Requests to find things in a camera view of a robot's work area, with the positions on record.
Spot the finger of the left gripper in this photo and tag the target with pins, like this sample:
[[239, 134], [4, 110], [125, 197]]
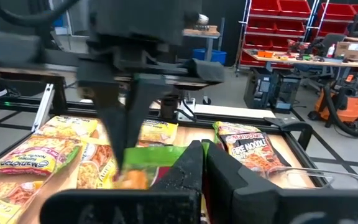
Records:
[[148, 96], [115, 124]]

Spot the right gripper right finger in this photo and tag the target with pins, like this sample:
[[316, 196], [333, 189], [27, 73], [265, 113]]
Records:
[[275, 208]]

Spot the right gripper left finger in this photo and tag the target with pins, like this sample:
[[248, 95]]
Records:
[[135, 208]]

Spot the lime chili shrimp ramen pack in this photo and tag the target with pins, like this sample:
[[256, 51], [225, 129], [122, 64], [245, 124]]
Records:
[[228, 126], [33, 155], [154, 155]]

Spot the black Maruchan fire noodle pack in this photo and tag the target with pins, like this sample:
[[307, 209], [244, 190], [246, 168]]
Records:
[[253, 152]]

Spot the clear plastic bin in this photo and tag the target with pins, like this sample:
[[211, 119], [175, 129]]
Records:
[[306, 179]]

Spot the silver metal cylinder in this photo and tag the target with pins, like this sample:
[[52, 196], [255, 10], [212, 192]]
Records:
[[203, 19]]

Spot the blue plastic bin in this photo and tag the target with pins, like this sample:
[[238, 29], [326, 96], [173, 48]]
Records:
[[216, 56]]

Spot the black equipment case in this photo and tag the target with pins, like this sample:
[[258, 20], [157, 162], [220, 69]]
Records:
[[258, 88], [286, 93]]

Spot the orange plastic case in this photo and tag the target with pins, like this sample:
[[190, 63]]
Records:
[[266, 54]]

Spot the orange shop vacuum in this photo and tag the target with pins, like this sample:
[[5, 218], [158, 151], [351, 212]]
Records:
[[350, 105]]

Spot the red bin shelving rack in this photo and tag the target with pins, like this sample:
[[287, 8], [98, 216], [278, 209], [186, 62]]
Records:
[[291, 9]]

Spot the wooden workbench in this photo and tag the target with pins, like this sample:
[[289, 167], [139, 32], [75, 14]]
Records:
[[322, 62]]

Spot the red power drill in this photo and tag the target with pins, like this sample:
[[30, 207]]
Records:
[[297, 48]]

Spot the white bottle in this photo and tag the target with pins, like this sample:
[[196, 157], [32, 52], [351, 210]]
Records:
[[331, 51]]

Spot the cardboard box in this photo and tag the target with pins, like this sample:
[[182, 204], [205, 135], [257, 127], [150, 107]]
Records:
[[350, 51]]

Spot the white bracket strip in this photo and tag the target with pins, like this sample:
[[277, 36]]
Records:
[[43, 105]]

